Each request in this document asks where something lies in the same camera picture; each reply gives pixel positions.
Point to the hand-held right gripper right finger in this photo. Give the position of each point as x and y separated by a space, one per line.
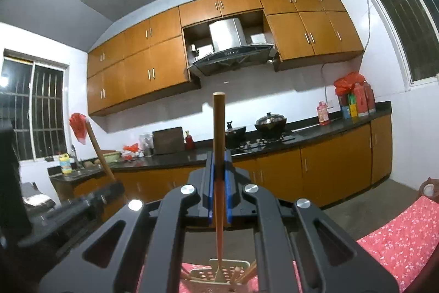
227 186

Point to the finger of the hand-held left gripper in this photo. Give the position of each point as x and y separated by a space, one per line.
109 190

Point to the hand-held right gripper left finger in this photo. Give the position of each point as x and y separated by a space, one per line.
212 186

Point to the wooden chopstick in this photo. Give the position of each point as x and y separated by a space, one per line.
236 275
99 152
185 275
219 128
249 270

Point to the beige perforated utensil holder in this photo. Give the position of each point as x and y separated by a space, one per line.
202 270

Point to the green basin stack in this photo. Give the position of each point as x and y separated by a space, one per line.
111 157

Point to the red and white plastic bag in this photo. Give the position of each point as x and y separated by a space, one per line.
131 152

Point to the metal faucet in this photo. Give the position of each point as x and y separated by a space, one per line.
73 155

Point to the red bottle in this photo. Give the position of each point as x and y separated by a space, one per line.
189 142

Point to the yellow detergent bottle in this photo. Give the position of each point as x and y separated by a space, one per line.
65 165

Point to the clear plastic bag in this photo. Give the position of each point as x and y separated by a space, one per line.
146 143

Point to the dark wooden cutting board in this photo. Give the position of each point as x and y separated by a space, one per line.
168 140

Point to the gas stove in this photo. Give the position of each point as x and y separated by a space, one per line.
271 140

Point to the black wok with lid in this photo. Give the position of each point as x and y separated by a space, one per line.
270 124

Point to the wooden base cabinets black counter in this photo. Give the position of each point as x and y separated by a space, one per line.
325 162

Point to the barred window beside sink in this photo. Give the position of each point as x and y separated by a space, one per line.
44 107

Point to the pink bottle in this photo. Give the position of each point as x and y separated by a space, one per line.
323 114

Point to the blue packet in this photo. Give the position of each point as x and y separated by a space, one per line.
345 111

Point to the green and yellow bottle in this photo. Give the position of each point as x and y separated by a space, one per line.
353 106

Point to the steel range hood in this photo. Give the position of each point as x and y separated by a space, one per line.
224 34

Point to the red thermos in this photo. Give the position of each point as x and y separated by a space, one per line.
360 100
370 99

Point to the red plastic bag on thermoses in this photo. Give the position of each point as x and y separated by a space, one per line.
348 82

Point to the red floral tablecloth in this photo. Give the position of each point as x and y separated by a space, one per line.
394 238

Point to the red plastic bag on wall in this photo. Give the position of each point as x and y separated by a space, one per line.
79 128

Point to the wooden wall cabinets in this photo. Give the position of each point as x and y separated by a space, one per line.
164 52

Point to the sliding window with white frame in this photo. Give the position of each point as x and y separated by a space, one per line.
404 11

